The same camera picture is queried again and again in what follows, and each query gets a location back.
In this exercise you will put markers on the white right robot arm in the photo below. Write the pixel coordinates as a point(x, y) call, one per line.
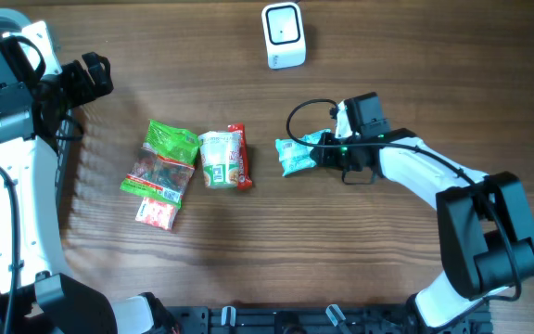
point(485, 224)

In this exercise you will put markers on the green snack bag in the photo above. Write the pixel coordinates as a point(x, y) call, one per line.
point(164, 164)

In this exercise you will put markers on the red snack packet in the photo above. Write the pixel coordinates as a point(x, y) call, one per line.
point(156, 213)

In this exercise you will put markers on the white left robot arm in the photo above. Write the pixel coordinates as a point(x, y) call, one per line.
point(38, 293)

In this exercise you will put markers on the green instant noodle cup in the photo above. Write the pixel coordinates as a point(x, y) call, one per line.
point(220, 159)

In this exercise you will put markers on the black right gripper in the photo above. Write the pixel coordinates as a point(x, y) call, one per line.
point(324, 159)

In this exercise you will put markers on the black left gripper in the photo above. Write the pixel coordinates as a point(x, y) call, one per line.
point(101, 75)

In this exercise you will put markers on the red coffee stick sachet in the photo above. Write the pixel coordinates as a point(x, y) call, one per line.
point(244, 181)

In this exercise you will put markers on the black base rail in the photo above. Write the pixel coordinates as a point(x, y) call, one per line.
point(371, 319)

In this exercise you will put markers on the white barcode scanner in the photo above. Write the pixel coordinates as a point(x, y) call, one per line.
point(284, 35)

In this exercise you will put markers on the light blue snack packet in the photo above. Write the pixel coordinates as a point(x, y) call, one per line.
point(293, 156)

